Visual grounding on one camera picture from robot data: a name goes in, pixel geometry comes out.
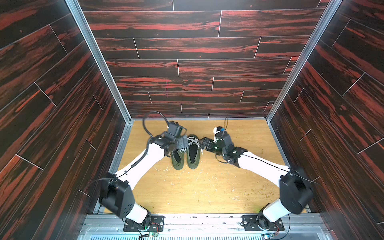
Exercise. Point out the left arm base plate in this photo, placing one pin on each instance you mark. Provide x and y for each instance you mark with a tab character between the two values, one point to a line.
153	223

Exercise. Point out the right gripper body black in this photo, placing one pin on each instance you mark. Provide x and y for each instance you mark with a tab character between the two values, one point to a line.
210	145

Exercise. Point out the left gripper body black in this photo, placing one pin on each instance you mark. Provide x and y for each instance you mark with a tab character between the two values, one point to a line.
174	142

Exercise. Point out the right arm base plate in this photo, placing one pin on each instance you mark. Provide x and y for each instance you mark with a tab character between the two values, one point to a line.
262	223

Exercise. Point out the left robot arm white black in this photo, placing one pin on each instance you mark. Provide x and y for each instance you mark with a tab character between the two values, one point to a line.
116	192

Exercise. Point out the aluminium front rail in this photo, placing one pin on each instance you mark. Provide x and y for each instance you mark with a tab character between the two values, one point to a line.
206	227

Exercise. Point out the green shoe white laces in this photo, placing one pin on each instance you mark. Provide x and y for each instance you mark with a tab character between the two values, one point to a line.
193	151
178	159

